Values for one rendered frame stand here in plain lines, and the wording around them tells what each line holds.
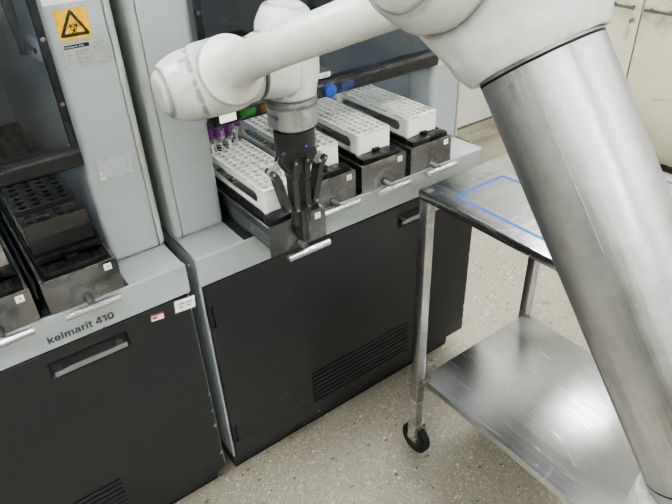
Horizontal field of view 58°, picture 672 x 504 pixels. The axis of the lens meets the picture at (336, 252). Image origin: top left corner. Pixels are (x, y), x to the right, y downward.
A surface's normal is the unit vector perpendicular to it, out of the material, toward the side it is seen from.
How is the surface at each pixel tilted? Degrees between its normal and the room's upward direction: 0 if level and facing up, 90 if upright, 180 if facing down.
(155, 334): 90
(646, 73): 90
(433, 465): 0
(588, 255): 85
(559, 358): 0
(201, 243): 0
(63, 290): 90
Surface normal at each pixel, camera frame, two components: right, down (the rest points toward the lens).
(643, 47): -0.80, 0.36
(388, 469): -0.04, -0.83
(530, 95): -0.54, 0.31
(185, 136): 0.59, 0.43
